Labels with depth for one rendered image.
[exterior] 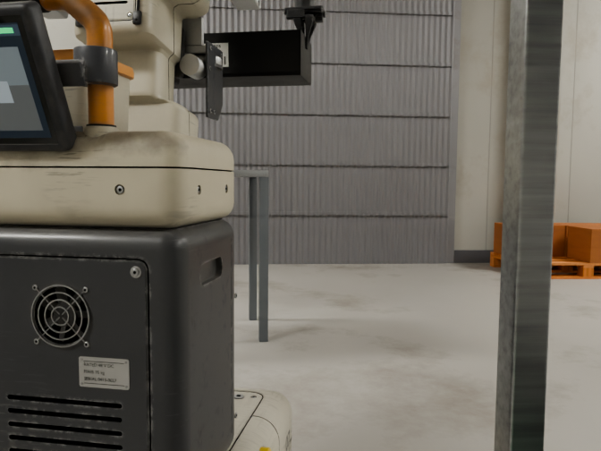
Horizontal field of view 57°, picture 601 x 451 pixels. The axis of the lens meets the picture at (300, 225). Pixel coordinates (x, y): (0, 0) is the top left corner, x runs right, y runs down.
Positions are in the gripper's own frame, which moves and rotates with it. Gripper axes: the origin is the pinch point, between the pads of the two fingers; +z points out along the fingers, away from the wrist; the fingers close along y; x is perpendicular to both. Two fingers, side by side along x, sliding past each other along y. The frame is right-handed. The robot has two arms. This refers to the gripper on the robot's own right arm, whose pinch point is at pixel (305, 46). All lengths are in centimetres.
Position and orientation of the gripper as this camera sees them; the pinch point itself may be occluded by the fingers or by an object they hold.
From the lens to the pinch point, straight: 153.1
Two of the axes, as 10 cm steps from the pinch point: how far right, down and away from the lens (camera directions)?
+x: -1.7, 1.0, -9.8
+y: -9.9, -0.1, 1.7
